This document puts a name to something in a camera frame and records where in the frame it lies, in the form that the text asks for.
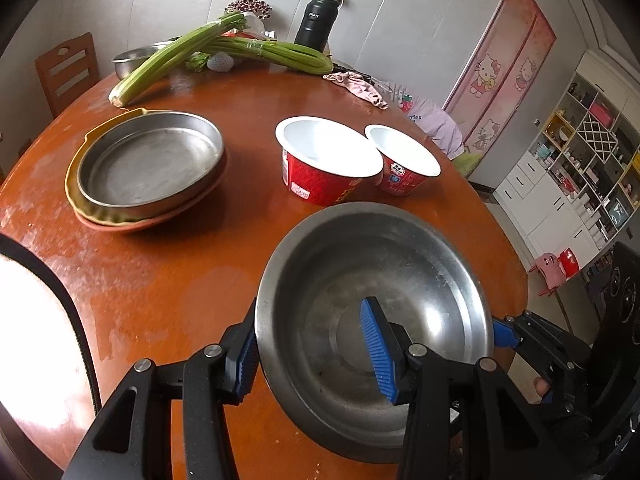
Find celery bunch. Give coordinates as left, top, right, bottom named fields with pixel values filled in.
left=108, top=11, right=246, bottom=108
left=184, top=36, right=334, bottom=76

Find brown slatted wooden chair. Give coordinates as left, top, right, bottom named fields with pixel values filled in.
left=35, top=32, right=100, bottom=118

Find yellow shell-shaped plate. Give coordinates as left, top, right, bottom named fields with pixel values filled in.
left=63, top=107, right=151, bottom=226

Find red child stool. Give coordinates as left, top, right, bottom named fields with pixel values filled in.
left=558, top=248, right=580, bottom=280

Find hello kitty pink door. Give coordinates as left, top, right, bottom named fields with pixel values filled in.
left=445, top=0, right=556, bottom=177

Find black thermos bottle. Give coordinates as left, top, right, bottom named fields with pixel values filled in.
left=294, top=0, right=343, bottom=52

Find pink child stool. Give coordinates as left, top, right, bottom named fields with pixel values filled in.
left=528, top=252, right=566, bottom=297

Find steel pan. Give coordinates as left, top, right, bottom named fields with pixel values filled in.
left=75, top=110, right=224, bottom=222

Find front celery bunch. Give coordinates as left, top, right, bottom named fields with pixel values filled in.
left=108, top=11, right=246, bottom=108

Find rear celery bunch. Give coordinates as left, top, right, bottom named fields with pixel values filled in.
left=184, top=36, right=334, bottom=76

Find white foam-net fruit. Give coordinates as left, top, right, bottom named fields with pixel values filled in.
left=206, top=52, right=234, bottom=73

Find person's hand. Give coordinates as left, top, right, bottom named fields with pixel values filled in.
left=533, top=376, right=550, bottom=400

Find small steel bowl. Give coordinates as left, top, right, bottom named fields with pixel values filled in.
left=113, top=41, right=170, bottom=80

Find large steel bowl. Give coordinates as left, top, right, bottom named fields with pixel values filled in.
left=255, top=202, right=494, bottom=464

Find dried flower bouquet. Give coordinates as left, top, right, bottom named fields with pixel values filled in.
left=224, top=0, right=272, bottom=21

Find black cable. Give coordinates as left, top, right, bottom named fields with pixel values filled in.
left=0, top=231, right=104, bottom=416

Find small red paper bowl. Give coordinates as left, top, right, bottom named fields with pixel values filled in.
left=364, top=125, right=442, bottom=197

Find large red paper bowl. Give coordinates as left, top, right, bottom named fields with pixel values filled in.
left=276, top=116, right=384, bottom=206

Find orange plastic plate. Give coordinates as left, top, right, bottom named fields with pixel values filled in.
left=72, top=159, right=229, bottom=234

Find pink cloth on table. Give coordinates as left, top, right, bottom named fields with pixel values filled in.
left=323, top=70, right=388, bottom=110

